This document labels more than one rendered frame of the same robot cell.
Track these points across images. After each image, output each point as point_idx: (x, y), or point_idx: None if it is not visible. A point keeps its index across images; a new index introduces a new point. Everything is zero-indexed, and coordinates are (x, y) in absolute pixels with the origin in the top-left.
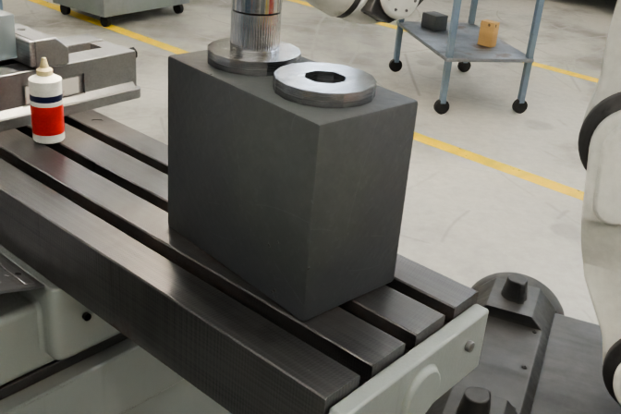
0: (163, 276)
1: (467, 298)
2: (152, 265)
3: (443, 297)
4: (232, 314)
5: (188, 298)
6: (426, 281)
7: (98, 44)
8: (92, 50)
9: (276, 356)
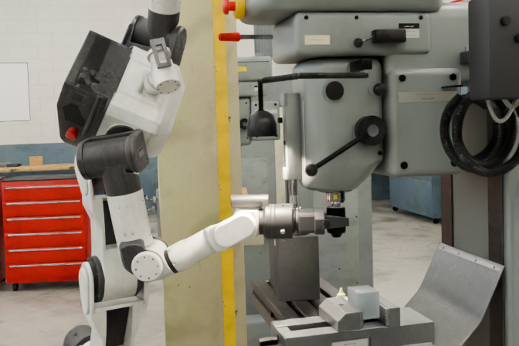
0: (333, 290)
1: (257, 279)
2: (334, 293)
3: (262, 279)
4: (322, 283)
5: (330, 286)
6: (261, 282)
7: (287, 330)
8: (296, 323)
9: (320, 278)
